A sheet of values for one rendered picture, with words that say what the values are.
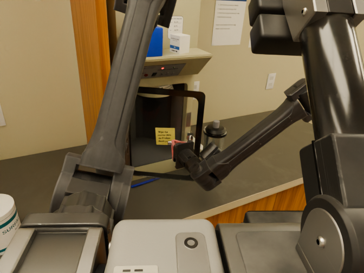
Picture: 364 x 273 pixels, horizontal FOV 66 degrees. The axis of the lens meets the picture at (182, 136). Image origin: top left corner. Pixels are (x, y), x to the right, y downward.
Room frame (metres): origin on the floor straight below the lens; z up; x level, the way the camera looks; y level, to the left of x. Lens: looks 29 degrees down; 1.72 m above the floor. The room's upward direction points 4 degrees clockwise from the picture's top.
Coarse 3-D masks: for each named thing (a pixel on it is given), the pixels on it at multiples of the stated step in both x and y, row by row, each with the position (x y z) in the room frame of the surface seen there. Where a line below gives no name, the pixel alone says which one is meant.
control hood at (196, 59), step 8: (192, 48) 1.11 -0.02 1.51; (160, 56) 0.94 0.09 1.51; (168, 56) 0.95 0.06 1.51; (176, 56) 0.96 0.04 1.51; (184, 56) 0.98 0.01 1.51; (192, 56) 0.99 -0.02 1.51; (200, 56) 1.01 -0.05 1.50; (208, 56) 1.02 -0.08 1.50; (152, 64) 0.94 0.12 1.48; (160, 64) 0.95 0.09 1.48; (192, 64) 1.03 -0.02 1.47; (200, 64) 1.05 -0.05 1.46; (184, 72) 1.06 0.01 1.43; (192, 72) 1.08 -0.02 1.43
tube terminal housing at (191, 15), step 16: (112, 0) 1.00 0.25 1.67; (192, 0) 1.11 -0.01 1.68; (112, 16) 1.01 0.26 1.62; (192, 16) 1.12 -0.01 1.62; (112, 32) 1.02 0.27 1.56; (192, 32) 1.12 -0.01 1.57; (112, 48) 1.03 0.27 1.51; (144, 80) 1.02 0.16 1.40; (160, 80) 1.06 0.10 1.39; (176, 80) 1.09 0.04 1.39; (192, 80) 1.13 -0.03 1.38
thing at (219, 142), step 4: (204, 128) 1.11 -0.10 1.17; (204, 136) 1.10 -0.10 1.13; (208, 136) 1.07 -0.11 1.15; (224, 136) 1.07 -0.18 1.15; (204, 140) 1.09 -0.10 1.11; (208, 140) 1.07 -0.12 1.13; (212, 140) 1.06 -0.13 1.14; (216, 140) 1.06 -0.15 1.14; (220, 140) 1.07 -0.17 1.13; (204, 144) 1.09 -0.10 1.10; (208, 144) 1.07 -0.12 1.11; (216, 144) 1.06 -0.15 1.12; (220, 144) 1.07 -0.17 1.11; (220, 148) 1.07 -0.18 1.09
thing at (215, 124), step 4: (216, 120) 1.11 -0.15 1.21; (212, 124) 1.13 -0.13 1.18; (216, 124) 1.09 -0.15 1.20; (208, 128) 1.09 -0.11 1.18; (212, 128) 1.09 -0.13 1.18; (216, 128) 1.09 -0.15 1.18; (220, 128) 1.09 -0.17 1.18; (224, 128) 1.10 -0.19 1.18; (208, 132) 1.08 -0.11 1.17; (212, 132) 1.07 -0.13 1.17; (216, 132) 1.07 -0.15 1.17; (220, 132) 1.07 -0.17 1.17; (224, 132) 1.08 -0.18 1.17
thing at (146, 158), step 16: (144, 96) 0.96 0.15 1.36; (160, 96) 0.96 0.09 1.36; (176, 96) 0.96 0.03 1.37; (192, 96) 0.96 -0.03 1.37; (144, 112) 0.96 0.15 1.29; (160, 112) 0.96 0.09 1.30; (176, 112) 0.96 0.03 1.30; (192, 112) 0.96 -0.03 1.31; (144, 128) 0.96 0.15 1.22; (176, 128) 0.96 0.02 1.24; (192, 128) 0.96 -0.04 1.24; (144, 144) 0.96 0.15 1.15; (144, 160) 0.96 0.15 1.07; (160, 160) 0.96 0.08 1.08; (144, 176) 0.96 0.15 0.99; (160, 176) 0.96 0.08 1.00; (176, 176) 0.96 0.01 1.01
